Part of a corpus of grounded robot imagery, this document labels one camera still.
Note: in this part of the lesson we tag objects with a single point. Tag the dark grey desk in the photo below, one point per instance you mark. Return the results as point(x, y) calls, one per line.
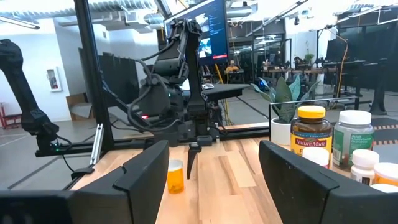
point(227, 91)

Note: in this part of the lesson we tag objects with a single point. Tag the black notched panel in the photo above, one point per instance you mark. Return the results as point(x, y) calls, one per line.
point(119, 77)

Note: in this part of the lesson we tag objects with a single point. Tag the brown fish oil bottle yellow cap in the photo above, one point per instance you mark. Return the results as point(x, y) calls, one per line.
point(311, 130)

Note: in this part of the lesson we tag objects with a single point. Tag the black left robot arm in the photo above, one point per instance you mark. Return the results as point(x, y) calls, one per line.
point(196, 77)

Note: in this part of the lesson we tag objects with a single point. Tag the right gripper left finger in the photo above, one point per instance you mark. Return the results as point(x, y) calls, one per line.
point(136, 186)

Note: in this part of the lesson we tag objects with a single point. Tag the key fob with keys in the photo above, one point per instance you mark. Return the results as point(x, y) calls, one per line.
point(207, 86)

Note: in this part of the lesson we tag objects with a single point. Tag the brown cardboard box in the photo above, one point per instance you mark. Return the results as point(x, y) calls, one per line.
point(79, 107)

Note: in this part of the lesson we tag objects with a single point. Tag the small amber vial white cap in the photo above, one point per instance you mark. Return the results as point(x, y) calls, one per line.
point(387, 174)

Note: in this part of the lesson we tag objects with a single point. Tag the green leafy plant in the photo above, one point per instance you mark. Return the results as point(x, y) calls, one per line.
point(284, 99)

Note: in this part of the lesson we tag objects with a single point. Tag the small white barcode bottle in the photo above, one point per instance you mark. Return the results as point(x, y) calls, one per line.
point(365, 158)

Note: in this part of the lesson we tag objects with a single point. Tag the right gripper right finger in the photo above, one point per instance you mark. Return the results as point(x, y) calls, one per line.
point(295, 186)

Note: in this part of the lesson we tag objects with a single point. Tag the white wall extinguisher cabinet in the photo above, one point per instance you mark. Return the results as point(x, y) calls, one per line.
point(53, 79)

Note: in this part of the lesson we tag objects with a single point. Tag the large amber vial white cap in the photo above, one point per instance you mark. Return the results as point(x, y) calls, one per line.
point(175, 180)

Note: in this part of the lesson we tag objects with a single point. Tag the clear gummies bottle white cap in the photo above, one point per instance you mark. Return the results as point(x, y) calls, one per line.
point(353, 137)

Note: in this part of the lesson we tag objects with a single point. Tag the pink Pepto bottle white cap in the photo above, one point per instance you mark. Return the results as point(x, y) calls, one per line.
point(315, 155)

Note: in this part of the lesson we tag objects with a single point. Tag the large wall monitor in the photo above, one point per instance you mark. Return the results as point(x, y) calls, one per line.
point(214, 31)

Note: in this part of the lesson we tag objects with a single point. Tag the red cart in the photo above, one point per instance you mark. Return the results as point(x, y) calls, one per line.
point(9, 118)

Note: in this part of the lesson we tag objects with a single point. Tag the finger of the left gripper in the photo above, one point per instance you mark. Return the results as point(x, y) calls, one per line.
point(191, 152)

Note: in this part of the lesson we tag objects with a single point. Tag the person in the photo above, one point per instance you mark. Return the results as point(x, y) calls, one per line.
point(231, 68)

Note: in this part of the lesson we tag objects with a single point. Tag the black orange striped mat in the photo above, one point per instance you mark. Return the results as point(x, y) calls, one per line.
point(385, 133)

